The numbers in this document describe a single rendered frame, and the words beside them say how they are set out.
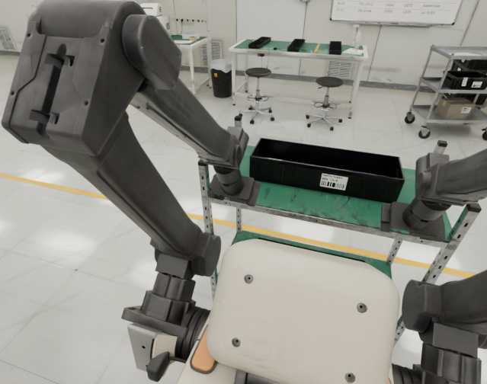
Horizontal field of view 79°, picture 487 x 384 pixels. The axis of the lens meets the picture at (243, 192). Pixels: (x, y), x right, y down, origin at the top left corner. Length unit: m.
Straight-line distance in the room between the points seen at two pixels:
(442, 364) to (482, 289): 0.13
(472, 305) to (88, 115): 0.45
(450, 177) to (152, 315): 0.51
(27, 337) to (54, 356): 0.23
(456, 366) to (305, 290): 0.25
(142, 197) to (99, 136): 0.11
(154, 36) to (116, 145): 0.09
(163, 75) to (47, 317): 2.04
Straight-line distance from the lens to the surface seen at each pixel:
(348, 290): 0.35
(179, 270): 0.53
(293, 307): 0.35
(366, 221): 1.13
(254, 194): 0.77
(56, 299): 2.30
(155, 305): 0.52
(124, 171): 0.31
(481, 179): 0.49
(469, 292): 0.47
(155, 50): 0.28
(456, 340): 0.54
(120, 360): 1.91
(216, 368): 0.46
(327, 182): 1.19
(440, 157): 0.71
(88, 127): 0.25
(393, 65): 5.91
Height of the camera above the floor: 1.66
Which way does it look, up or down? 37 degrees down
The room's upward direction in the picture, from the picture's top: straight up
